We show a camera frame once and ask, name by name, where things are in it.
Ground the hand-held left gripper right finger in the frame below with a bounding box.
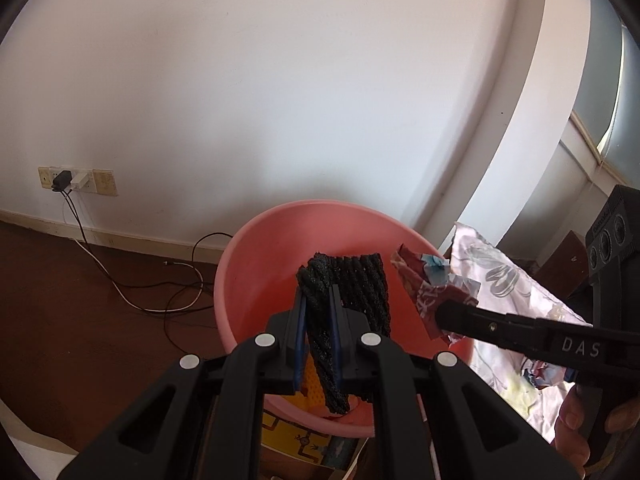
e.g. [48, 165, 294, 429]
[330, 284, 581, 480]

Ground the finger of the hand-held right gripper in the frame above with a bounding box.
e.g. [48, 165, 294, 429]
[434, 299, 547, 359]

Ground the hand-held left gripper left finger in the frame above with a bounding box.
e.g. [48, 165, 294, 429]
[57, 290, 307, 480]

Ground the long yellow foam net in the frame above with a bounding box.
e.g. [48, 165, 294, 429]
[300, 357, 326, 408]

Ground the black foam fruit net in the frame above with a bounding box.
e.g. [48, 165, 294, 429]
[296, 252, 392, 416]

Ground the foil wrapper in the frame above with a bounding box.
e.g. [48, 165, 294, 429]
[391, 242, 482, 345]

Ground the pink plastic basin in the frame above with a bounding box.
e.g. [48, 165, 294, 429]
[214, 200, 473, 438]

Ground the person's right hand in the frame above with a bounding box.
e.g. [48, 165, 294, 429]
[554, 384, 592, 480]

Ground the floral pink cloth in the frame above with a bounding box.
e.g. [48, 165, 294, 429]
[447, 221, 593, 443]

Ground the brown wooden cabinet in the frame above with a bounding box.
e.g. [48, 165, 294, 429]
[537, 230, 592, 296]

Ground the colourful crumpled wrapper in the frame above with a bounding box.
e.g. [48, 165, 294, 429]
[522, 357, 573, 391]

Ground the yellow printed cardboard box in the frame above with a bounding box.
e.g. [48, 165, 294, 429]
[261, 405, 368, 473]

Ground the window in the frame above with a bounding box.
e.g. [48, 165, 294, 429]
[572, 0, 633, 161]

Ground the black cable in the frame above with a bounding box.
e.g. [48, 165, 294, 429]
[60, 190, 236, 356]

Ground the white cable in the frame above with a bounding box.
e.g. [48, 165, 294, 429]
[75, 190, 206, 315]

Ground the small beige wall socket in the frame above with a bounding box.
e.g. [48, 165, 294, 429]
[92, 169, 119, 197]

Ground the wide beige wall socket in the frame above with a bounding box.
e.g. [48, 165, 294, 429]
[37, 166, 94, 194]

